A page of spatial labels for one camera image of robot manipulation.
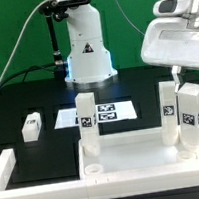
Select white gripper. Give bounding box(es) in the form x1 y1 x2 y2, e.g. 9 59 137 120
140 17 199 92

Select white desk top tray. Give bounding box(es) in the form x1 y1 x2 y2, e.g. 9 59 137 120
78 127 199 179

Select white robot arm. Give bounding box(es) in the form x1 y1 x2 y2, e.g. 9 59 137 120
49 0 199 91

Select fiducial marker sheet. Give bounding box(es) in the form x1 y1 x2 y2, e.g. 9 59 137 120
54 101 137 129

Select black cables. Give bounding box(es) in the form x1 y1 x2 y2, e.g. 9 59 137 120
0 62 60 96

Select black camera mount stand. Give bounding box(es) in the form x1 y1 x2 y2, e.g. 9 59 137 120
39 1 68 81

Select white cable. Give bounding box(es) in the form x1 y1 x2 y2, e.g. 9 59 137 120
0 0 71 104

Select white U-shaped frame fence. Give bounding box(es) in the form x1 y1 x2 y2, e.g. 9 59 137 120
0 148 199 199

